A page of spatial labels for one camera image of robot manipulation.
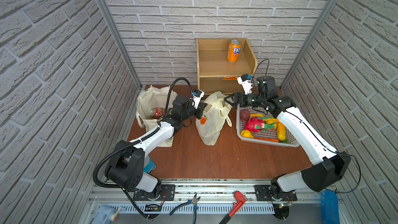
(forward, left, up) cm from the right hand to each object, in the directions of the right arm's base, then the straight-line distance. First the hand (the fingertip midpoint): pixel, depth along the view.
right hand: (229, 97), depth 73 cm
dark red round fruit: (+3, -13, -21) cm, 25 cm away
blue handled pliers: (-38, +20, -29) cm, 52 cm away
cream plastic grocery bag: (-6, +10, -16) cm, 20 cm away
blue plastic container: (-46, -42, -29) cm, 69 cm away
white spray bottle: (-40, +59, -25) cm, 75 cm away
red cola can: (+7, +40, -19) cm, 45 cm away
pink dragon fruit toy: (-4, -19, -22) cm, 29 cm away
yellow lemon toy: (-8, -12, -24) cm, 28 cm away
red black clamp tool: (-42, +1, -29) cm, 51 cm away
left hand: (+4, +11, -8) cm, 14 cm away
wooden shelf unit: (+30, -1, -1) cm, 30 cm away
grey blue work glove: (-19, +44, -30) cm, 56 cm away
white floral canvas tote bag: (+16, +42, -15) cm, 47 cm away
